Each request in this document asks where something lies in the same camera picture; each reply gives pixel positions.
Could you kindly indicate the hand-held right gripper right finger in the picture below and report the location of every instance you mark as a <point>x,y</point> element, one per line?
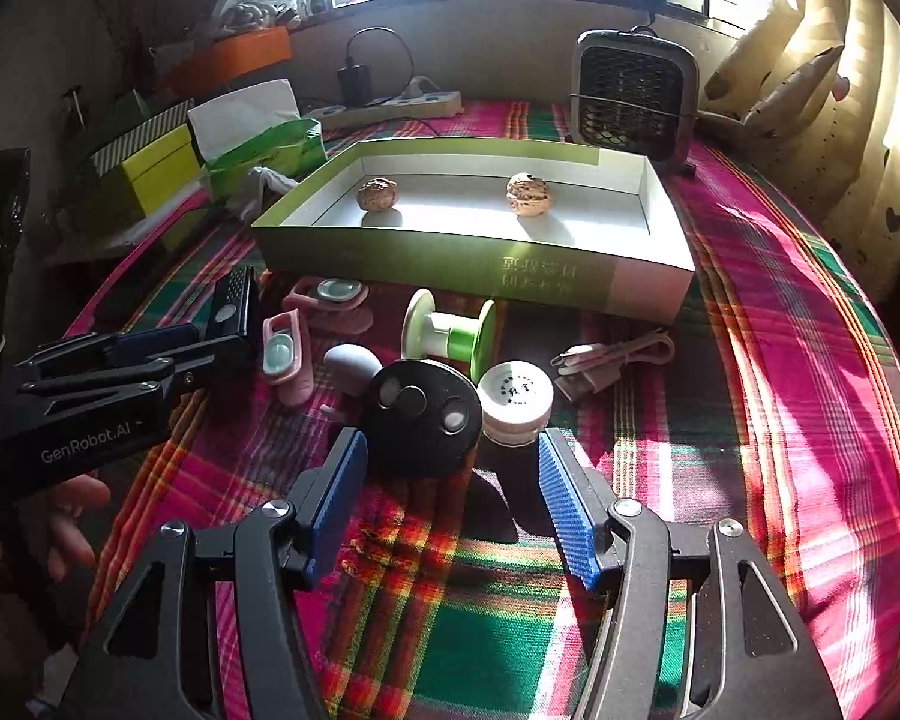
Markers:
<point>562,502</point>

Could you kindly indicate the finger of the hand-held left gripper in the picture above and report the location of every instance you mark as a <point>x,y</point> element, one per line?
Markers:
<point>154,343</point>
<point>195,371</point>

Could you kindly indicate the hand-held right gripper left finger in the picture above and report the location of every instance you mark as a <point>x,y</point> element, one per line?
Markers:
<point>341,487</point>

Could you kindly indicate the black lint brush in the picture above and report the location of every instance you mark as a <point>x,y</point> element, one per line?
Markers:
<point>232,307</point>

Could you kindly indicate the pink clip with oblong lens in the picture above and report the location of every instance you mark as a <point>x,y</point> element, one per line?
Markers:
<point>281,352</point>

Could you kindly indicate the black round disc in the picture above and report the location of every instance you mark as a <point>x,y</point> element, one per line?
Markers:
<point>420,427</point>

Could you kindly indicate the white round jar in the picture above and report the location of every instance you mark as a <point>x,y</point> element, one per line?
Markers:
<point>514,390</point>

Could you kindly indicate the pink clip with round lens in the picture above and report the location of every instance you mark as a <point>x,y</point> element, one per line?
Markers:
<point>337,291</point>

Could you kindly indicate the green and white spool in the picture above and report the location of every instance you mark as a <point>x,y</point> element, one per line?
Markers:
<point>450,336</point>

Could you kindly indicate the shallow green cardboard box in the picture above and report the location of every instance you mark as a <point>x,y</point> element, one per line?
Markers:
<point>420,262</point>

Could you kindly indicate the person's left hand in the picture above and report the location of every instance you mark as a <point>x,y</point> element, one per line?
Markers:
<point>75,499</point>

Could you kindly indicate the grey egg-shaped object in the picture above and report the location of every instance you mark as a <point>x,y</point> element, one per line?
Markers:
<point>349,367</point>

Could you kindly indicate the yellow-green box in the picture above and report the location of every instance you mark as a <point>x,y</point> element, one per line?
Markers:
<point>157,176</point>

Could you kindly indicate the crumpled white plastic bag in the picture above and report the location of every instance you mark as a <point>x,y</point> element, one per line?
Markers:
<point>266,181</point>

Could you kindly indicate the green tissue pack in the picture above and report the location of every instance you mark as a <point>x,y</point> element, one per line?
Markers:
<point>270,150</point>

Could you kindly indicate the plaid blanket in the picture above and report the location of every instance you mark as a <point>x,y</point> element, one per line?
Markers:
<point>757,390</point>

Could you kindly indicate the green paper bag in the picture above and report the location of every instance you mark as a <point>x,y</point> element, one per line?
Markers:
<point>131,106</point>

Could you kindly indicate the dark brown walnut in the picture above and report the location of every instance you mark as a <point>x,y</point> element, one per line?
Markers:
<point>377,195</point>

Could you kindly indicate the orange box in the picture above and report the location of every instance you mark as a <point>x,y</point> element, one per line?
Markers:
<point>232,56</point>

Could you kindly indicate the light brown walnut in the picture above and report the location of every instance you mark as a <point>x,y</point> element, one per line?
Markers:
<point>529,195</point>

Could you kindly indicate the black power adapter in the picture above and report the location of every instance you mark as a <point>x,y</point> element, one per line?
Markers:
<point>354,84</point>

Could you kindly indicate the white power strip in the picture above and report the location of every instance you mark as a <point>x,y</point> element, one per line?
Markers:
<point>420,103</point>

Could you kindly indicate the clear plastic bag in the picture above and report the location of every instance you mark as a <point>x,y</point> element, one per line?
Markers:
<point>251,4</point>

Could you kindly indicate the grey space heater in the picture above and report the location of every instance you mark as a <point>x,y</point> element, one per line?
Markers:
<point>634,90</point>

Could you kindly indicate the cream dotted pillow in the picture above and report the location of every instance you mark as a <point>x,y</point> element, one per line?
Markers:
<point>795,94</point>

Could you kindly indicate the cream heart-print curtain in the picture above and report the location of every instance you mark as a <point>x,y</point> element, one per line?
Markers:
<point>862,127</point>

